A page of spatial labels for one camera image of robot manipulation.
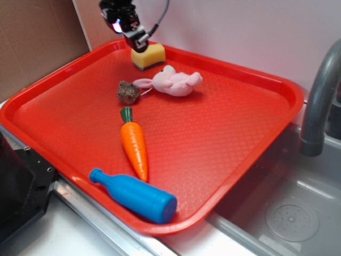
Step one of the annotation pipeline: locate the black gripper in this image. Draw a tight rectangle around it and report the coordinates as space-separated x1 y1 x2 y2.
99 1 149 53

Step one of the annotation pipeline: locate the yellow sponge with green underside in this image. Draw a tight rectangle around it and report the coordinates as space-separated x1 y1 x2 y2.
131 43 166 70

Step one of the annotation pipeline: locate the brown lumpy rock toy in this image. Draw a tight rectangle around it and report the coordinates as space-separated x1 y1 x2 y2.
116 81 140 105

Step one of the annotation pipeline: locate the pink plush bunny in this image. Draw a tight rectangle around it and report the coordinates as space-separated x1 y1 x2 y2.
132 65 203 97

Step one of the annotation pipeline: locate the brown cardboard panel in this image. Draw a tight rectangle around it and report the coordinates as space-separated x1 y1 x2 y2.
1 1 89 101

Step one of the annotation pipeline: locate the orange toy carrot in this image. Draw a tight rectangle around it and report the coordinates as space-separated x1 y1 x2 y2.
120 107 148 182

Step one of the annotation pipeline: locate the red plastic tray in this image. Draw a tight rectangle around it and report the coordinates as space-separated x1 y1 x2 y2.
1 40 304 236

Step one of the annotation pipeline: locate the blue toy bottle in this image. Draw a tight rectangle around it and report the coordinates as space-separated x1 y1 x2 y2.
90 169 177 224

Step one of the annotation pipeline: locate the grey sink faucet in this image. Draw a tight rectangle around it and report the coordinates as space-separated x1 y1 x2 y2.
299 40 340 157

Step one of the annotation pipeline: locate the grey plastic sink basin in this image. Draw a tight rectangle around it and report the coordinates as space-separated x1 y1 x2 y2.
207 124 340 255

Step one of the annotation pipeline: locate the grey braided cable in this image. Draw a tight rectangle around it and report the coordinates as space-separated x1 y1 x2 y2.
145 0 171 38

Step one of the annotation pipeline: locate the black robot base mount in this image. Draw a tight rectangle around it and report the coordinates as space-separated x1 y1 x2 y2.
1 134 57 246

